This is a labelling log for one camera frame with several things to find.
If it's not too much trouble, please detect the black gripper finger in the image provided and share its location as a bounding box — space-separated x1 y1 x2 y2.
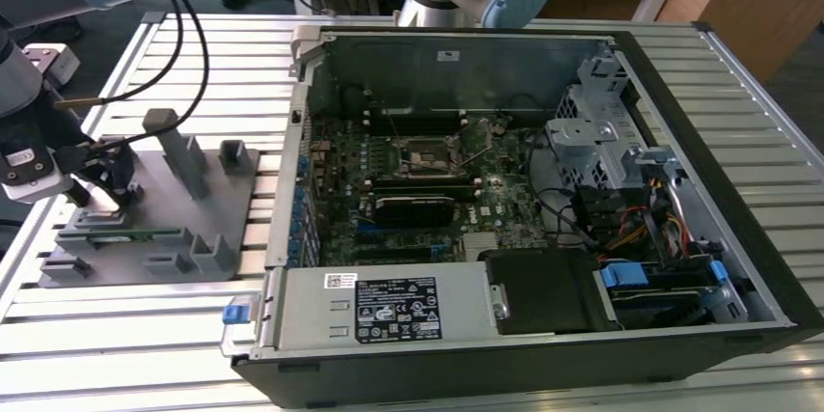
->
94 151 143 214
62 166 96 209

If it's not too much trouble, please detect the silver CPU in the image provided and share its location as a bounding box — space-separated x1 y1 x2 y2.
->
83 188 126 218

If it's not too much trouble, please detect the metal socket cover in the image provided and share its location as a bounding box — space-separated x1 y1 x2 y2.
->
448 115 506 175

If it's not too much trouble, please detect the CPU socket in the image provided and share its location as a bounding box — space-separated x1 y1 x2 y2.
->
395 134 467 178

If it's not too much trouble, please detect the green RAM stick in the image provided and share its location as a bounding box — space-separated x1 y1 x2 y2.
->
371 185 482 201
82 227 180 245

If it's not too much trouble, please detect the grey parts rack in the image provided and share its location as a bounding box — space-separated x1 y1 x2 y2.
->
35 107 263 290

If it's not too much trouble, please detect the silver power supply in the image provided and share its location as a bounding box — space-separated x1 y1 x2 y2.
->
254 261 504 353

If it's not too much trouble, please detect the small graphics card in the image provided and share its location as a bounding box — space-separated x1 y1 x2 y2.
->
374 195 456 229

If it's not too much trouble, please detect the silver heat sink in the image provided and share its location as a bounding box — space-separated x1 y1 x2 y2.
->
462 233 502 259

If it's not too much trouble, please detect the green motherboard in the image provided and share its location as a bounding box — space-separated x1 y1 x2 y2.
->
300 110 598 268

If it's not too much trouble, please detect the black PC case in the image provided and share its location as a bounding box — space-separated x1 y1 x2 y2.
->
218 23 824 411

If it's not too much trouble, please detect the silver drive cage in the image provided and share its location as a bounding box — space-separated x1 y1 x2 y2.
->
544 57 684 191

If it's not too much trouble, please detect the blue disk carrier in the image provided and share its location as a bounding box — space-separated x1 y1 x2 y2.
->
598 261 651 296

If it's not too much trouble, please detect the black hard disk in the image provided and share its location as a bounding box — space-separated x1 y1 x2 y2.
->
608 286 714 331

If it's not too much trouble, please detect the white camera with black plate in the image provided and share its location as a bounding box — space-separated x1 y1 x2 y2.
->
0 141 67 204

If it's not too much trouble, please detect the white grey camera box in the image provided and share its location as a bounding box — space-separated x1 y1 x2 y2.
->
23 43 80 86

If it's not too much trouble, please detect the black plastic bracket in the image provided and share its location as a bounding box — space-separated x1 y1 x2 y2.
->
575 185 639 245

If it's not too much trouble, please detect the orange power wire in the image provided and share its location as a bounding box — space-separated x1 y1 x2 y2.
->
595 223 650 259

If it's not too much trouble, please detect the yellow power wire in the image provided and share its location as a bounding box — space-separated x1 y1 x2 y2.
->
664 211 686 261

